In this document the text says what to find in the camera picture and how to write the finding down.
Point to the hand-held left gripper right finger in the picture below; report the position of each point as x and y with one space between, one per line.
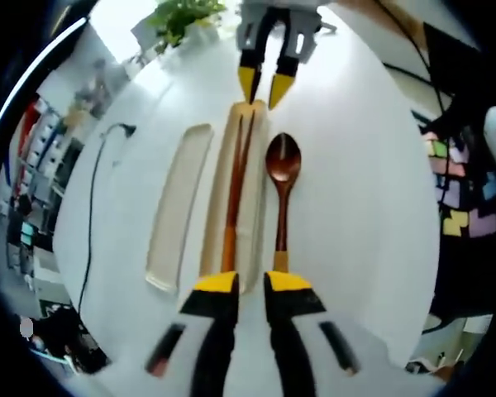
289 314

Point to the beige cutlery case lid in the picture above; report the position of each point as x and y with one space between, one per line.
175 207

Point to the wooden spoon utensil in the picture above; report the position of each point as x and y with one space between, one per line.
283 159

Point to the beige cutlery case base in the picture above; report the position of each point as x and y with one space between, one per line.
253 198

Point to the wooden chopstick utensil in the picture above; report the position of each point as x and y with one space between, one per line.
231 207
239 207

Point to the shelving with white bins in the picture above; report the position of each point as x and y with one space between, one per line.
35 140

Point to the green potted plant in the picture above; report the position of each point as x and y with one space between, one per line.
182 16

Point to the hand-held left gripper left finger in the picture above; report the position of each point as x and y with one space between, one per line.
215 314

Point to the person's printed black shirt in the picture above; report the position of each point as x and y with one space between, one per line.
454 223

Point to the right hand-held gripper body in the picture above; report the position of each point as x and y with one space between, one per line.
289 3

